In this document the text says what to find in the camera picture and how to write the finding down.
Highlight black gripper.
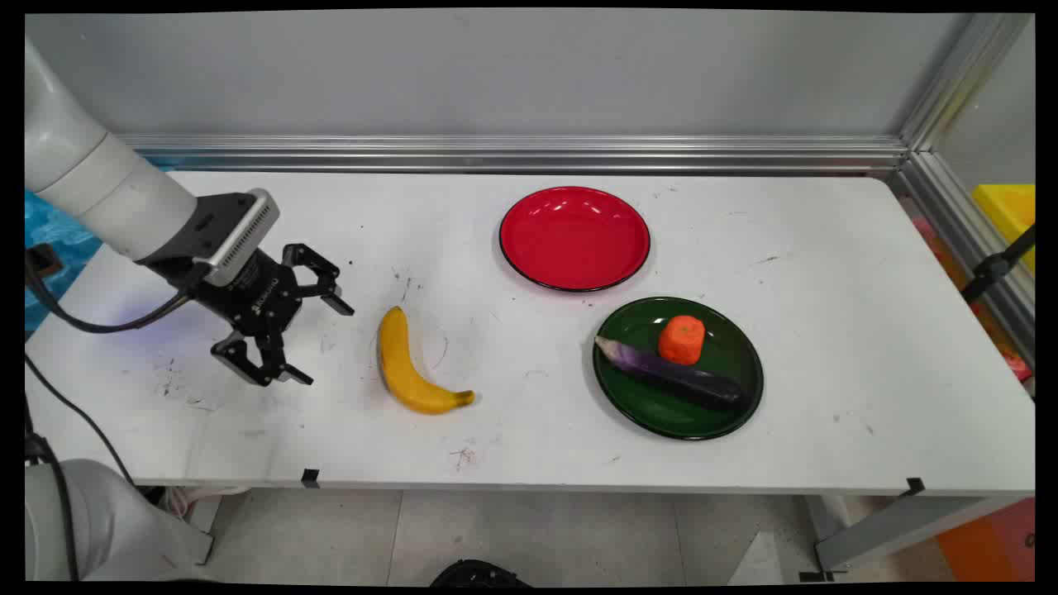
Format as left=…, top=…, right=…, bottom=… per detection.
left=176, top=243, right=355, bottom=388

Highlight purple eggplant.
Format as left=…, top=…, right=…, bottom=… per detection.
left=594, top=335, right=749, bottom=412

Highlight yellow banana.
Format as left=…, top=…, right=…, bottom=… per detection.
left=377, top=306, right=477, bottom=416

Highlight blue plastic sheet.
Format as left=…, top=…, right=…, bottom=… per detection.
left=25, top=188, right=107, bottom=333

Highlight red round plate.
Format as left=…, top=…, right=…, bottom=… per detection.
left=498, top=186, right=651, bottom=293

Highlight black round floor object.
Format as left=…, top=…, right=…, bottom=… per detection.
left=429, top=559, right=531, bottom=588

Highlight dark green round plate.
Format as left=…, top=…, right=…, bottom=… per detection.
left=592, top=296, right=765, bottom=441

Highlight orange mandarin fruit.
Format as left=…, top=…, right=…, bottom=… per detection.
left=658, top=315, right=708, bottom=366

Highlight grey table leg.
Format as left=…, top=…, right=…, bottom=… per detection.
left=813, top=493, right=1034, bottom=581

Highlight black stand pole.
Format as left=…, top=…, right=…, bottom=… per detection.
left=959, top=225, right=1036, bottom=305

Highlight yellow plastic box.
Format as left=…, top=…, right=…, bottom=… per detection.
left=970, top=183, right=1036, bottom=275

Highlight orange box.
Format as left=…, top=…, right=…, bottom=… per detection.
left=934, top=496, right=1036, bottom=583

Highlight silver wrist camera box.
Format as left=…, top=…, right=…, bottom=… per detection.
left=192, top=188, right=280, bottom=288

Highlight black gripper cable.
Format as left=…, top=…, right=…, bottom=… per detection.
left=25, top=246, right=199, bottom=335

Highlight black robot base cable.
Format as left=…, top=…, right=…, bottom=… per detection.
left=25, top=354, right=140, bottom=581

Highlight long horizontal aluminium frame rail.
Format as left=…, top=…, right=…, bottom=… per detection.
left=116, top=134, right=910, bottom=177

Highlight sloping aluminium frame rail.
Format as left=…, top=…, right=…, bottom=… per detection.
left=886, top=151, right=1036, bottom=369

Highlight upright aluminium frame post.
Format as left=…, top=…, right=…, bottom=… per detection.
left=897, top=12, right=1034, bottom=155

